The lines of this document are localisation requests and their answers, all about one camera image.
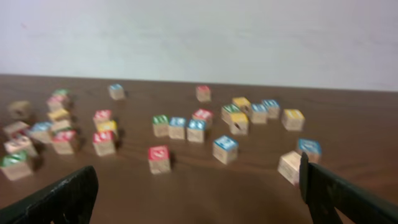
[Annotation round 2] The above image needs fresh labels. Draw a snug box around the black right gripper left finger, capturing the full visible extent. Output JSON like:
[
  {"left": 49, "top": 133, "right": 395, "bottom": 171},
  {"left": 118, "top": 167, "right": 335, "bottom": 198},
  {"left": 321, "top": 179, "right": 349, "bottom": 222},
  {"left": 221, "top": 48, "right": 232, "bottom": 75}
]
[{"left": 1, "top": 166, "right": 99, "bottom": 224}]

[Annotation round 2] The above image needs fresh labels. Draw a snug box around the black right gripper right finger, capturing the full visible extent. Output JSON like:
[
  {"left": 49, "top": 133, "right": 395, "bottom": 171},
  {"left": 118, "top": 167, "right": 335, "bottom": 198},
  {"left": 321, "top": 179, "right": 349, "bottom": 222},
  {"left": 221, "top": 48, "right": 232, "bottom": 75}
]
[{"left": 299, "top": 153, "right": 397, "bottom": 224}]

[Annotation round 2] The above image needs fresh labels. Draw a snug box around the plain white block right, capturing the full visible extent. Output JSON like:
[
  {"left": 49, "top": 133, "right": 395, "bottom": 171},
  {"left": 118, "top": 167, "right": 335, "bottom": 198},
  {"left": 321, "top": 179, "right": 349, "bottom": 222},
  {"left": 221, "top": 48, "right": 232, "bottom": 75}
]
[{"left": 277, "top": 151, "right": 301, "bottom": 185}]

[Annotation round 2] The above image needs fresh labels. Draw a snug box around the blue D block lower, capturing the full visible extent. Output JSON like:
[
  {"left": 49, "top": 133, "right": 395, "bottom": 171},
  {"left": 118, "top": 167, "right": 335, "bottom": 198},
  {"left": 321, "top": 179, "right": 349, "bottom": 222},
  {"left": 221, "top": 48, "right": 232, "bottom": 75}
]
[{"left": 296, "top": 139, "right": 322, "bottom": 163}]

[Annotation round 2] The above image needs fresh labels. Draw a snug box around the blue d block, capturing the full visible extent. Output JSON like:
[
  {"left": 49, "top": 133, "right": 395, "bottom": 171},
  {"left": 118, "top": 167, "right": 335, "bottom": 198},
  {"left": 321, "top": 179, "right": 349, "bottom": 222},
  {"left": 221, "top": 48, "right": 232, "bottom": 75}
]
[
  {"left": 296, "top": 139, "right": 322, "bottom": 163},
  {"left": 262, "top": 100, "right": 280, "bottom": 119}
]

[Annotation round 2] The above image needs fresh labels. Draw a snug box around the red A block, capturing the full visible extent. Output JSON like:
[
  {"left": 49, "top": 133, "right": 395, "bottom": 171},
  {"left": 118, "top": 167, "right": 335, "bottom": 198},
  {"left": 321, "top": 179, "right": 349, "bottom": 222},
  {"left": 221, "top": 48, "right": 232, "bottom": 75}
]
[{"left": 52, "top": 130, "right": 78, "bottom": 155}]

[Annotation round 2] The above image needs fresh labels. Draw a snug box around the green N block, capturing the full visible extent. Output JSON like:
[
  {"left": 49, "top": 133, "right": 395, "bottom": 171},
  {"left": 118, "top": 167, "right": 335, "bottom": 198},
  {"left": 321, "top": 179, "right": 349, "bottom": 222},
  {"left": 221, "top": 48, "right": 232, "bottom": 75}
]
[{"left": 1, "top": 151, "right": 34, "bottom": 181}]

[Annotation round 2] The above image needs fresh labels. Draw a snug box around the red U block lower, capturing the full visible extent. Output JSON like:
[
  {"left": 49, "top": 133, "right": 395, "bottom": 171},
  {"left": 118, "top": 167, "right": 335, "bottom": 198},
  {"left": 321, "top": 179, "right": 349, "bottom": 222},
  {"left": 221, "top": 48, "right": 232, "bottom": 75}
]
[{"left": 93, "top": 131, "right": 116, "bottom": 156}]

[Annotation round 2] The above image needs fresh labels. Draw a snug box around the red u block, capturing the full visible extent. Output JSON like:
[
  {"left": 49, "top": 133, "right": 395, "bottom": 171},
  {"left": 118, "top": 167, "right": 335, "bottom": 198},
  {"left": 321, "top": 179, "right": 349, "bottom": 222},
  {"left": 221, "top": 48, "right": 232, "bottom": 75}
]
[
  {"left": 93, "top": 131, "right": 116, "bottom": 156},
  {"left": 93, "top": 110, "right": 112, "bottom": 126}
]

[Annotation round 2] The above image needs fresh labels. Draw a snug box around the soccer ball block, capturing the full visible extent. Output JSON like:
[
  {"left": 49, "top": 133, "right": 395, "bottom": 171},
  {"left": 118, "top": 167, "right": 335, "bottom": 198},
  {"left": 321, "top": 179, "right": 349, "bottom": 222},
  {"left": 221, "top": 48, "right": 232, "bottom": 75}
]
[{"left": 4, "top": 136, "right": 38, "bottom": 157}]

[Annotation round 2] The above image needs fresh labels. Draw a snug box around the plain white green-edged block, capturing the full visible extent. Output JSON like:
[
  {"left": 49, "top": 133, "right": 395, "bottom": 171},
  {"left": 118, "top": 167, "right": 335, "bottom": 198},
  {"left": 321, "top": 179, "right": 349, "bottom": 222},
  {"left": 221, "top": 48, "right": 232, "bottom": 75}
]
[{"left": 51, "top": 119, "right": 73, "bottom": 133}]

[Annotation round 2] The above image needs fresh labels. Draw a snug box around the blue P block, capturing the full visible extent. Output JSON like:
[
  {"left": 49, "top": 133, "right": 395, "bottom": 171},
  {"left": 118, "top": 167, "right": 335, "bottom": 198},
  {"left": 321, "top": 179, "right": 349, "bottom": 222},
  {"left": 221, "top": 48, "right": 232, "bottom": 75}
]
[{"left": 29, "top": 121, "right": 52, "bottom": 144}]

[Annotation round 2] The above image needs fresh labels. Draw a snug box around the yellow 8 block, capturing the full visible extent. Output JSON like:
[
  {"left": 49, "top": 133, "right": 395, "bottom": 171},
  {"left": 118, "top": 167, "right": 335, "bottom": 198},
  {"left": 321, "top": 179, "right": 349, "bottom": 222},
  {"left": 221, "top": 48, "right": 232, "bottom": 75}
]
[{"left": 281, "top": 109, "right": 305, "bottom": 131}]

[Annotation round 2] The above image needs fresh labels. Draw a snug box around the yellow block centre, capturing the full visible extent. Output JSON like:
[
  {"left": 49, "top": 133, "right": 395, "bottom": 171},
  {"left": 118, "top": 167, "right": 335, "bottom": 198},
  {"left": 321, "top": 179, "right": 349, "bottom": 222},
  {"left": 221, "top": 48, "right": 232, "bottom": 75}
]
[{"left": 96, "top": 120, "right": 119, "bottom": 137}]

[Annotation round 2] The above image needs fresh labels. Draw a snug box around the yellow block near P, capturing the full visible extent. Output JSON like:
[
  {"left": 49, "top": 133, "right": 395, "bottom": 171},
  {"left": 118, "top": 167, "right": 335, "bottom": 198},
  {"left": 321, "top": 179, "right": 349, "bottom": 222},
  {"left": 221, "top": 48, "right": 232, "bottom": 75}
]
[{"left": 47, "top": 109, "right": 71, "bottom": 122}]

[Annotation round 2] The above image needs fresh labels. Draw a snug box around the red U block upper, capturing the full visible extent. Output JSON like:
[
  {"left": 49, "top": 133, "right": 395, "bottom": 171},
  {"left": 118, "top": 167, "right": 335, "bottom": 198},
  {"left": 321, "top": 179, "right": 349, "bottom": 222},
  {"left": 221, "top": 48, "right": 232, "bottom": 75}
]
[{"left": 93, "top": 110, "right": 112, "bottom": 126}]

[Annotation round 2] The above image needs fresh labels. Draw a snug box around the red Q block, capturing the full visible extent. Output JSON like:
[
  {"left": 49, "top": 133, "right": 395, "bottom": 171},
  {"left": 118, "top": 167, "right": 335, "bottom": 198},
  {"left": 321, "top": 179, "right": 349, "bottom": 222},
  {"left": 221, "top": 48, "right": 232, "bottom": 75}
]
[{"left": 148, "top": 145, "right": 171, "bottom": 174}]

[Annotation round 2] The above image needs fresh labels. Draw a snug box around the red X block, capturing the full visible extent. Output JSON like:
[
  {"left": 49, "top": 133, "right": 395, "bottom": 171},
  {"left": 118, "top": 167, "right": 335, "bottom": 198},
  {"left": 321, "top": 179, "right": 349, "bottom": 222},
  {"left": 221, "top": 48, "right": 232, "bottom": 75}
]
[{"left": 47, "top": 95, "right": 69, "bottom": 111}]

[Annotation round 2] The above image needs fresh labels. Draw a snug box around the blue D block upper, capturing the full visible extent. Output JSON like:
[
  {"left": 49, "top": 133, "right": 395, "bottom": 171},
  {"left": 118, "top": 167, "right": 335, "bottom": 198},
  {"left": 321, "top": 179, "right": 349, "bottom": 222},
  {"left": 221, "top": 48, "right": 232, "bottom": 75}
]
[{"left": 262, "top": 100, "right": 280, "bottom": 119}]

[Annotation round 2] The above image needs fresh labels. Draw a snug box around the blue 5 block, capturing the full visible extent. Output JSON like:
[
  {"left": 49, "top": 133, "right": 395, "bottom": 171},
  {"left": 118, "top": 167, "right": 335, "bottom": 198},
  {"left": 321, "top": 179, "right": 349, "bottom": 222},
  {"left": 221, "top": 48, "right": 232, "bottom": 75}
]
[{"left": 251, "top": 104, "right": 268, "bottom": 124}]

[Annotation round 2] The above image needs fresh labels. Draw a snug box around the yellow block far left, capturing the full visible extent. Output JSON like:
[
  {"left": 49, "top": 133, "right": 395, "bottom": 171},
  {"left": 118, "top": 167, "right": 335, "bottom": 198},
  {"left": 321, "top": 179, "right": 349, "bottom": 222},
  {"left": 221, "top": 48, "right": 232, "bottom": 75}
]
[{"left": 7, "top": 101, "right": 32, "bottom": 120}]

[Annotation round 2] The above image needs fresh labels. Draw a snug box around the blue 2 block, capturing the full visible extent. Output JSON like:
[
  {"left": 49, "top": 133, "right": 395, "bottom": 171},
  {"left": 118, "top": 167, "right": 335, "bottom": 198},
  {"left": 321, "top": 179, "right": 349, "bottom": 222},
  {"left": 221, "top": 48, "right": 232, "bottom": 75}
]
[{"left": 213, "top": 135, "right": 239, "bottom": 165}]

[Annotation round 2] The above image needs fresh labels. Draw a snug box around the yellow block below Z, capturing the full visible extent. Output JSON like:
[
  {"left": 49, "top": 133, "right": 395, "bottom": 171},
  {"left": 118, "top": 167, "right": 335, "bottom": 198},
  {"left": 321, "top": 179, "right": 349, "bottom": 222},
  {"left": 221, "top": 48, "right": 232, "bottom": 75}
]
[{"left": 229, "top": 113, "right": 249, "bottom": 135}]

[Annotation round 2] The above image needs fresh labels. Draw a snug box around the green F block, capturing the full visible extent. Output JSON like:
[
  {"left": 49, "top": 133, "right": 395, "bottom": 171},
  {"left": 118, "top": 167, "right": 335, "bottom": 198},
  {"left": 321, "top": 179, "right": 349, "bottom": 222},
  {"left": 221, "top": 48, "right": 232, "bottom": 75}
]
[{"left": 52, "top": 88, "right": 70, "bottom": 97}]

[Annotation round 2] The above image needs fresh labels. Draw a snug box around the yellow block top right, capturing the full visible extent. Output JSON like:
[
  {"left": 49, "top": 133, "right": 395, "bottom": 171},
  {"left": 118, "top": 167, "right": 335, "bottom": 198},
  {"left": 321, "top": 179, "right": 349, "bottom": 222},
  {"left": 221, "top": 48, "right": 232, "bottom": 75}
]
[{"left": 232, "top": 97, "right": 251, "bottom": 115}]

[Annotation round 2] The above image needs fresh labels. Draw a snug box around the green B block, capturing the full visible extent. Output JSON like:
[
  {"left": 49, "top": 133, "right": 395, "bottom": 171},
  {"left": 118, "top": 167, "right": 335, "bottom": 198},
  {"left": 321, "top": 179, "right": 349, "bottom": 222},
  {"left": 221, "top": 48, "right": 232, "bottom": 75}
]
[{"left": 152, "top": 114, "right": 169, "bottom": 138}]

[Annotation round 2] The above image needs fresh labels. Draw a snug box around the blue X block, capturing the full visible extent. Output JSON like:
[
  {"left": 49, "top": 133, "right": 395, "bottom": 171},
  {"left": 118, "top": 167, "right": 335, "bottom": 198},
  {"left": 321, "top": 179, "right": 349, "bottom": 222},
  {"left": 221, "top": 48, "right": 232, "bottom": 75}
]
[{"left": 108, "top": 83, "right": 126, "bottom": 100}]

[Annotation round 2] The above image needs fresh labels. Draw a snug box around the green Z block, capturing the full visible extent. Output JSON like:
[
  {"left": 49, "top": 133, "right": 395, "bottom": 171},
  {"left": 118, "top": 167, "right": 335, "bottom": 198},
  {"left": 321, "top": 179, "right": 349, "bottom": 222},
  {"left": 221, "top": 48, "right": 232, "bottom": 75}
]
[{"left": 221, "top": 104, "right": 241, "bottom": 124}]

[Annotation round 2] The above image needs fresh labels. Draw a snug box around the blue L block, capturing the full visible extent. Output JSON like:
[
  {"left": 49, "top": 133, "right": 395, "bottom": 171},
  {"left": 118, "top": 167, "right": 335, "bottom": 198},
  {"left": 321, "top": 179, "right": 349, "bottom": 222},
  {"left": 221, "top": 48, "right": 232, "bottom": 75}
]
[{"left": 169, "top": 117, "right": 186, "bottom": 139}]

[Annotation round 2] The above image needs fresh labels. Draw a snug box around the red I block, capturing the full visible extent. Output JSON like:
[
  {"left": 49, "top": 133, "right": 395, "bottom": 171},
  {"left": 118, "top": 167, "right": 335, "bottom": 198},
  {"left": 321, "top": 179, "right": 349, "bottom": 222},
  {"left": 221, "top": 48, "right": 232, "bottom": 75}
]
[{"left": 192, "top": 109, "right": 213, "bottom": 128}]

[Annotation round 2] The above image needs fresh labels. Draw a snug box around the blue T block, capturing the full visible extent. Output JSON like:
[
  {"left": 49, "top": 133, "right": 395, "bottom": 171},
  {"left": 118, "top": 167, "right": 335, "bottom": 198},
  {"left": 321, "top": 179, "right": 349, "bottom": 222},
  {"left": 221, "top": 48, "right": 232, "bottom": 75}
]
[{"left": 187, "top": 119, "right": 206, "bottom": 143}]

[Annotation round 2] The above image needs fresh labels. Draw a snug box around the red M block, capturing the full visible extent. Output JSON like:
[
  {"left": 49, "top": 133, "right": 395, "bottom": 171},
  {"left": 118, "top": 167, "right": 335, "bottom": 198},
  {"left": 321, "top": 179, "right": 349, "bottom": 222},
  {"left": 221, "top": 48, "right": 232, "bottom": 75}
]
[{"left": 196, "top": 85, "right": 211, "bottom": 102}]

